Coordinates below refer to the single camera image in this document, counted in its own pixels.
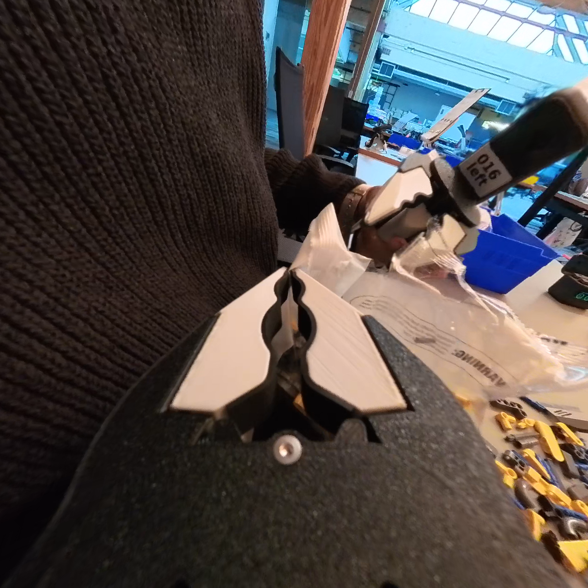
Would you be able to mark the white book stand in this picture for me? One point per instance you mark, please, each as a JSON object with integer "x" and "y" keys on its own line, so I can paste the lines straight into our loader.
{"x": 452, "y": 115}

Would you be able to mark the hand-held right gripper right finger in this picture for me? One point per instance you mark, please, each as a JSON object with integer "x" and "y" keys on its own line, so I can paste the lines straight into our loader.
{"x": 353, "y": 363}

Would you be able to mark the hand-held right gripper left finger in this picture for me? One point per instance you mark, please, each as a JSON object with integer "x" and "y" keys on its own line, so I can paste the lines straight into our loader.
{"x": 225, "y": 358}

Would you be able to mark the blue plastic bin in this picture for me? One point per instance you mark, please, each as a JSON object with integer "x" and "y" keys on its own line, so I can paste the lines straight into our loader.
{"x": 505, "y": 257}

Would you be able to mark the pile of yellow blue pieces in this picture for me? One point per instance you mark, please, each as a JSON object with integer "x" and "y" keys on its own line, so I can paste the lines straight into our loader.
{"x": 546, "y": 468}

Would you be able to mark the wristwatch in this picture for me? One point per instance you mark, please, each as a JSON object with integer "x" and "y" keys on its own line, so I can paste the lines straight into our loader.
{"x": 356, "y": 202}

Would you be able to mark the person's left hand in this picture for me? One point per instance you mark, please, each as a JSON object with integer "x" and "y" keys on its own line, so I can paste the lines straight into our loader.
{"x": 374, "y": 246}

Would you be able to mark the person's left forearm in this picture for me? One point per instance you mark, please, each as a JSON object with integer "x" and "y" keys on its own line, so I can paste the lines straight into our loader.
{"x": 307, "y": 188}

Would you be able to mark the white paper bag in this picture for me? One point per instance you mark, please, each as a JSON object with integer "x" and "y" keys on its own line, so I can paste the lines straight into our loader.
{"x": 326, "y": 257}

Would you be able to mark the wooden post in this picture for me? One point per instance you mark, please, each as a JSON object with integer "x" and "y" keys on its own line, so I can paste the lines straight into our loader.
{"x": 321, "y": 69}

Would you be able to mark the clear plastic bag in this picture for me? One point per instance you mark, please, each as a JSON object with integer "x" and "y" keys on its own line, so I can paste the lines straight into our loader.
{"x": 459, "y": 330}

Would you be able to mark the black charger with green display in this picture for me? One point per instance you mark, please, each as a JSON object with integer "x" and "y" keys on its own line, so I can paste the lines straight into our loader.
{"x": 572, "y": 287}

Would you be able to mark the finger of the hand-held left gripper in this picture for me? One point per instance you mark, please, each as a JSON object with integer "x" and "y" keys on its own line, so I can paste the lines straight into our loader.
{"x": 450, "y": 239}
{"x": 404, "y": 183}

